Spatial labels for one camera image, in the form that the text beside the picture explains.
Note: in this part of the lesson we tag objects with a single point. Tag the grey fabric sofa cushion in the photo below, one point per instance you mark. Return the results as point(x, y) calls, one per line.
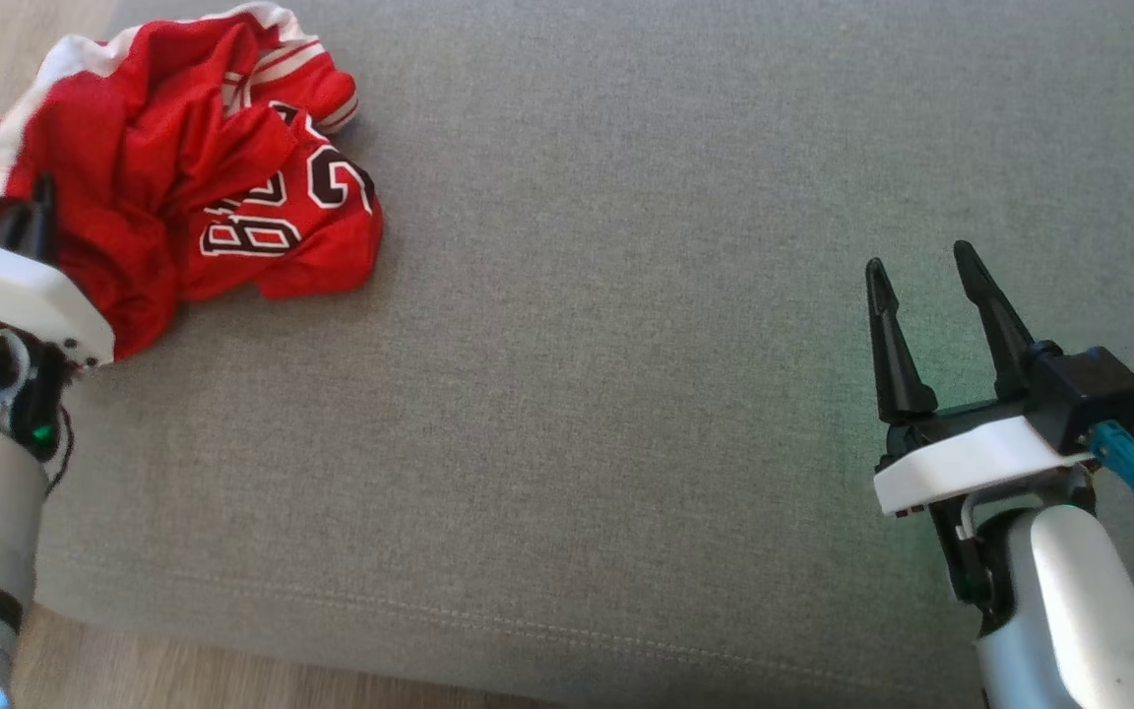
point(626, 345)

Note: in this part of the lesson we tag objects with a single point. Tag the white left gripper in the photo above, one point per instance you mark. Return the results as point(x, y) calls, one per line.
point(21, 295)

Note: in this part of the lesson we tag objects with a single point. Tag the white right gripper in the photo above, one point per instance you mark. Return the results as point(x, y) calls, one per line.
point(971, 458)

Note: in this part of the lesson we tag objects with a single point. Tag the red shorts white side stripe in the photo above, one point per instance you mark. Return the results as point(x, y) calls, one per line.
point(104, 128)

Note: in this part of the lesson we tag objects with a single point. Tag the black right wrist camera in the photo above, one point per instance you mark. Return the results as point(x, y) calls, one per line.
point(1099, 394)

